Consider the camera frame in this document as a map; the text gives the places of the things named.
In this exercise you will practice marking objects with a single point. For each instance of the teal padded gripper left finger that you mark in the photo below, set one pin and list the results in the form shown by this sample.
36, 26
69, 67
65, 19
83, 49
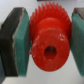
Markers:
15, 42

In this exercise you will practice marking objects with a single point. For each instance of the teal padded gripper right finger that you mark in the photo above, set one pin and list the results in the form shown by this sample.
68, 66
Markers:
77, 37

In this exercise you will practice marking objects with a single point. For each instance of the small red gear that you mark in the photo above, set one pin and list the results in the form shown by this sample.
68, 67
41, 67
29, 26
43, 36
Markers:
50, 31

